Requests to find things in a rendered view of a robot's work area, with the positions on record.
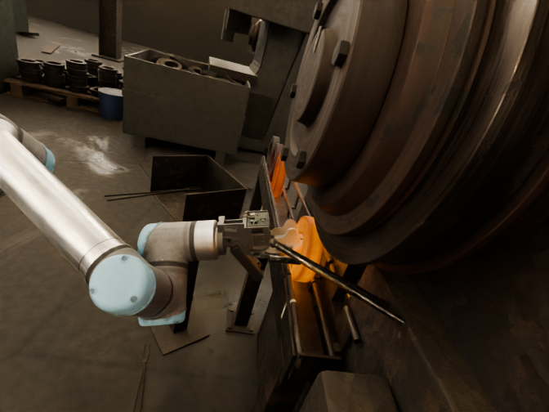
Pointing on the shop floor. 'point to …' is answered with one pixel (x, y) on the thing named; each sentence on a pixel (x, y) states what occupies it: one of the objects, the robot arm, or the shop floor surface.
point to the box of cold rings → (181, 103)
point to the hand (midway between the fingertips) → (306, 242)
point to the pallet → (64, 80)
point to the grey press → (267, 63)
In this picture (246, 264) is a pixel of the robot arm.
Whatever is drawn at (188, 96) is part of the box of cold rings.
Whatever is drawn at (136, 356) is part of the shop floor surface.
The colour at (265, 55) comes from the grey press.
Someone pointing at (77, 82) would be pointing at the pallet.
